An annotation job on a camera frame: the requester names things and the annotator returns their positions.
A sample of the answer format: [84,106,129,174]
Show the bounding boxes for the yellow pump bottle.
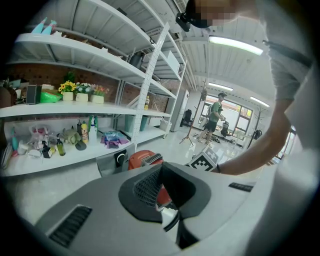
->
[81,121,90,145]

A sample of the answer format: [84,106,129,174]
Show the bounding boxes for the ceiling light tube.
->
[208,34,265,56]
[249,96,271,108]
[207,82,234,92]

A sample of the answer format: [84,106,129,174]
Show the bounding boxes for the dark green pump bottle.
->
[56,133,66,157]

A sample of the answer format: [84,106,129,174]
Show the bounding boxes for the teal bin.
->
[124,114,149,133]

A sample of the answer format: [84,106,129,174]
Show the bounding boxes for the person's grey shirt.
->
[234,0,320,101]

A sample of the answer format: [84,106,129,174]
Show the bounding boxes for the white appliance box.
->
[162,49,181,73]

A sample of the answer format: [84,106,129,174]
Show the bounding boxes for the wooden coat stand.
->
[179,78,209,147]

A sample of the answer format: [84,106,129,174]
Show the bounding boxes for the purple packets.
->
[100,130,131,150]

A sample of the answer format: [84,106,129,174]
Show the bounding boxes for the person's right forearm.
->
[211,109,292,176]

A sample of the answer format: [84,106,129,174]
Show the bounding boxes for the potted red flowers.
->
[89,84,110,105]

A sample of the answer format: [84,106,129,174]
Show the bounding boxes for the dark coat stand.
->
[249,104,271,148]

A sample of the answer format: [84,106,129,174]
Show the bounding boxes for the white spray bottle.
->
[87,115,99,145]

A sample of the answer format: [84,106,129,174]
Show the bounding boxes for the white bin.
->
[159,119,173,133]

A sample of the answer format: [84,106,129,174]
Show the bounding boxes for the black chest rig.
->
[262,39,313,68]

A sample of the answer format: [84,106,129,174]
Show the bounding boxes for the black office chair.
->
[219,120,232,138]
[181,109,193,128]

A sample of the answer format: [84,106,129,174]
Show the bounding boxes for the turquoise bottle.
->
[31,17,48,35]
[41,19,58,35]

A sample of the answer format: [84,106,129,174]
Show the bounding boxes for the green packet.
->
[39,91,63,104]

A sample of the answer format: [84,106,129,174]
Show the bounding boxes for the black head-worn camera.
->
[175,0,199,33]

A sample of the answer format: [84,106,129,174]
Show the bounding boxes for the brown bag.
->
[0,86,17,109]

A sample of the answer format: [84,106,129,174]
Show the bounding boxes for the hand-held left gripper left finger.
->
[34,162,182,256]

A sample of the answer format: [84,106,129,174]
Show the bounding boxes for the black jar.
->
[128,52,145,70]

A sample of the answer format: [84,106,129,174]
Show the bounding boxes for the grey refrigerator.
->
[166,89,190,133]

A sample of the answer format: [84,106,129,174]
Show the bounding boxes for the white metal shelving unit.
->
[0,0,188,177]

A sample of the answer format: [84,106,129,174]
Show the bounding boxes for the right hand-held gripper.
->
[184,146,220,173]

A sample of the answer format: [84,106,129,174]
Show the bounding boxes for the potted sunflowers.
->
[57,79,77,102]

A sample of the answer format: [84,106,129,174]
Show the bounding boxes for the person's head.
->
[186,0,241,29]

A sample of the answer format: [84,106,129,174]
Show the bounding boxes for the small black box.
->
[25,84,43,105]

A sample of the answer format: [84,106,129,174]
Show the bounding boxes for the red handheld device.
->
[127,149,174,213]

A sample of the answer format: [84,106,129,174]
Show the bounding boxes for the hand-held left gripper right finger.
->
[159,161,276,251]

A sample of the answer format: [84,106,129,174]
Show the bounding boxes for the potted white flowers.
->
[74,82,92,103]

